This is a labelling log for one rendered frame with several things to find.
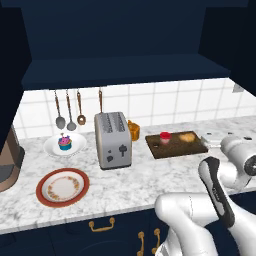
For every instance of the brown and grey appliance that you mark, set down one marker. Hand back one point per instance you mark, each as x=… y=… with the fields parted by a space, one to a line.
x=8 y=163

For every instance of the dark blue wall cabinet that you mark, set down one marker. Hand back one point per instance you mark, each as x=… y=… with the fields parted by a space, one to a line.
x=116 y=63

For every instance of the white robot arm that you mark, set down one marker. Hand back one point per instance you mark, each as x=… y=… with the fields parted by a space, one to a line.
x=186 y=213

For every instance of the pink and blue cupcake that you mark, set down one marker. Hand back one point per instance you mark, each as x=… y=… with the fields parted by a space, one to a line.
x=65 y=143

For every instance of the red-lidded jam jar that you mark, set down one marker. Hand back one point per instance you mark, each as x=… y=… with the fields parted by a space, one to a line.
x=165 y=137

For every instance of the dark blue drawer front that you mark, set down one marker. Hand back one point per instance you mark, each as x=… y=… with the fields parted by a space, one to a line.
x=73 y=231

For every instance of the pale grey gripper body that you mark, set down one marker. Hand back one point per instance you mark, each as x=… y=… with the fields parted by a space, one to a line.
x=211 y=143

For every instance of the hanging wooden spoon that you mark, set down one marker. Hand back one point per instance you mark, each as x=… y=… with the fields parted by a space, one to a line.
x=81 y=119

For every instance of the golden croissant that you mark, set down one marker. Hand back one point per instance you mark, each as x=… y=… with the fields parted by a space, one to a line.
x=187 y=137

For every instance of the hanging metal ladle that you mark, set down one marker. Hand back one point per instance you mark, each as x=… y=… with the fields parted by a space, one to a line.
x=71 y=125

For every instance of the red-rimmed patterned plate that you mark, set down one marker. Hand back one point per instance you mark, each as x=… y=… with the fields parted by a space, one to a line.
x=62 y=187

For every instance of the dark blue cabinet door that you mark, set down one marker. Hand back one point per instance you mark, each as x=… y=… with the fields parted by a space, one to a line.
x=10 y=66
x=236 y=40

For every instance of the white plate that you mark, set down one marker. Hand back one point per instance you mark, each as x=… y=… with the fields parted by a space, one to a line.
x=77 y=143

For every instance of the grey wall socket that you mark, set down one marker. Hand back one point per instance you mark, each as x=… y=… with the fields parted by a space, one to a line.
x=238 y=87

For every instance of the grey toaster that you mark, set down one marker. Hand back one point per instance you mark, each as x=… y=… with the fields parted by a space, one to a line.
x=113 y=143

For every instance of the hanging metal spoon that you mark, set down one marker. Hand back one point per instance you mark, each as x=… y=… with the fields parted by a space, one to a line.
x=60 y=122

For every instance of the dark wooden cutting board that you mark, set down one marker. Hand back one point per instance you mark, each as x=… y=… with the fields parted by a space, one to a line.
x=176 y=148

